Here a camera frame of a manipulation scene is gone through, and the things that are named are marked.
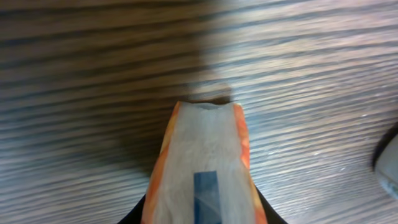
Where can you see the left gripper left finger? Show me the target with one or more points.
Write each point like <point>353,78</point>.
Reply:
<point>135,215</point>

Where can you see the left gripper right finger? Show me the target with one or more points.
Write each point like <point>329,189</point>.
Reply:
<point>270,208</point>

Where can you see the orange snack packet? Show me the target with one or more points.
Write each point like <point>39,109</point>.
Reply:
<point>202,174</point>

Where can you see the green lid jar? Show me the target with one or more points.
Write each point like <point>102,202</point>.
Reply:
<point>384,162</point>

